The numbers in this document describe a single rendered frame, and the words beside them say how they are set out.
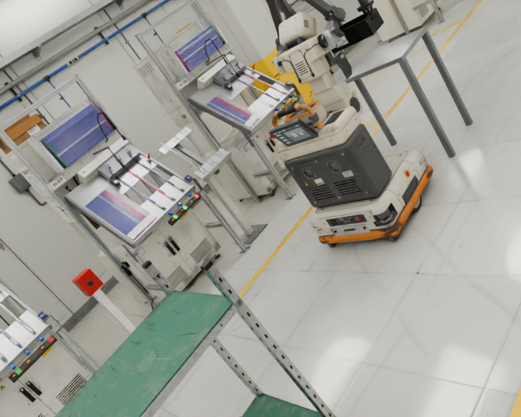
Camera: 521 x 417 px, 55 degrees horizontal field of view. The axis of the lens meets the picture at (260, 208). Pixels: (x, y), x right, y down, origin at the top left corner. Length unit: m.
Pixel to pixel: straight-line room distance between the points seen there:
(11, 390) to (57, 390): 0.30
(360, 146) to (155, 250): 1.96
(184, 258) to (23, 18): 3.13
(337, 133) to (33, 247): 3.60
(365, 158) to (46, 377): 2.62
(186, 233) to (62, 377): 1.43
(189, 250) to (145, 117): 2.31
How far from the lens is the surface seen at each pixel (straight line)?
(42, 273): 5.58
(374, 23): 3.44
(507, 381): 2.20
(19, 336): 3.63
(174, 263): 4.25
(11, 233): 5.52
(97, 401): 1.71
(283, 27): 3.30
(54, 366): 3.97
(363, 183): 3.03
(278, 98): 4.74
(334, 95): 3.27
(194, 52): 4.87
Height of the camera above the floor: 1.64
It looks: 20 degrees down
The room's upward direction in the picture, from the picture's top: 36 degrees counter-clockwise
